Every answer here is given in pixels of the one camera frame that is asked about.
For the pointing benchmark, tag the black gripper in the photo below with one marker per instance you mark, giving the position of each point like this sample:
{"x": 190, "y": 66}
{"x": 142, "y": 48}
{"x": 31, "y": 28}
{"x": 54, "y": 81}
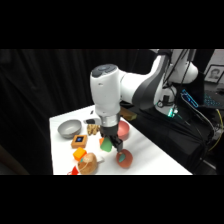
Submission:
{"x": 110, "y": 131}

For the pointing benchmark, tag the green triangle block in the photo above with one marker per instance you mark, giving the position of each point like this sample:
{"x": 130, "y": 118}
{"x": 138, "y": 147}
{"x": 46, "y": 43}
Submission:
{"x": 106, "y": 146}

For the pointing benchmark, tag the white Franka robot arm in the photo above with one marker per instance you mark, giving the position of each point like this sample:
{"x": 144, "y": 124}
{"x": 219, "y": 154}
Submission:
{"x": 106, "y": 90}

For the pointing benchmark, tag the pink bowl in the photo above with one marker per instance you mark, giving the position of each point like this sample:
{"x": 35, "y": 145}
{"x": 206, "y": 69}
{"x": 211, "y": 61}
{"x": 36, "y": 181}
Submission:
{"x": 125, "y": 130}

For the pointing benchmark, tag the grey bowl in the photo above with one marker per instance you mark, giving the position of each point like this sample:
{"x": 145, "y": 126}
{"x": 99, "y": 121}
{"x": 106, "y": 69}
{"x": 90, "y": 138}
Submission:
{"x": 69, "y": 128}

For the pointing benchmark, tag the small orange block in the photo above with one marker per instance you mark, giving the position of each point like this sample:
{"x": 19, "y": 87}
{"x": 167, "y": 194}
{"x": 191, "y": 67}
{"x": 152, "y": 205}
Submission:
{"x": 100, "y": 141}

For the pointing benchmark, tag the small white object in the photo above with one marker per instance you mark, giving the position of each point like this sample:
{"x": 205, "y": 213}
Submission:
{"x": 100, "y": 158}

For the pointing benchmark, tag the tiger striped plush toy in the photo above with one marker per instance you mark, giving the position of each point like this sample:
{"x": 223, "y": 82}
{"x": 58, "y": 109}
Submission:
{"x": 92, "y": 129}

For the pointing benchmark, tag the wooden block blue square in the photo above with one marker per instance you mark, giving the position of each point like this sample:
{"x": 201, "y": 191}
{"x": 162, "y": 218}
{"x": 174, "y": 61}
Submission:
{"x": 79, "y": 141}

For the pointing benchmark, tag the tan round plush toy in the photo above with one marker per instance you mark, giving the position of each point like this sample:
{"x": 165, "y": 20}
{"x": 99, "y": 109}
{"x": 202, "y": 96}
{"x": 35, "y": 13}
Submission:
{"x": 88, "y": 164}

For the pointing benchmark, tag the orange cube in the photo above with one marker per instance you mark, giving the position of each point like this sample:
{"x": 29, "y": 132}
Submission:
{"x": 79, "y": 153}

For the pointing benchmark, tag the small red object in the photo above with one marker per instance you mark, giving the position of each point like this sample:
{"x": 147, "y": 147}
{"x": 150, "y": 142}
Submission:
{"x": 74, "y": 171}

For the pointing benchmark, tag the black robot stand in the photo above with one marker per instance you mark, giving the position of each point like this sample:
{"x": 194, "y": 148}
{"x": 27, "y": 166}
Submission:
{"x": 166, "y": 140}

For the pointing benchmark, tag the small green light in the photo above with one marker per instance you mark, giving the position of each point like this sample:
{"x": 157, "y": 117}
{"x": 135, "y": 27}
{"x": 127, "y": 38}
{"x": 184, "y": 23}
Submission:
{"x": 171, "y": 112}

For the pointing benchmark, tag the blue glowing strip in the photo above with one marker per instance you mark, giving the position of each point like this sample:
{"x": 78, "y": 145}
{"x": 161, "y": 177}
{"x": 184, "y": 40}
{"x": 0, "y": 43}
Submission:
{"x": 189, "y": 98}

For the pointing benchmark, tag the black curtain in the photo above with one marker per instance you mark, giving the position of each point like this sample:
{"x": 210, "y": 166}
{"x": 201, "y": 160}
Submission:
{"x": 33, "y": 83}

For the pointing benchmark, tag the framed picture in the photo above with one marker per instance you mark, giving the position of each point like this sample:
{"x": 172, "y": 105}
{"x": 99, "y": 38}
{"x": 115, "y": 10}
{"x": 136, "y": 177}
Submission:
{"x": 213, "y": 73}

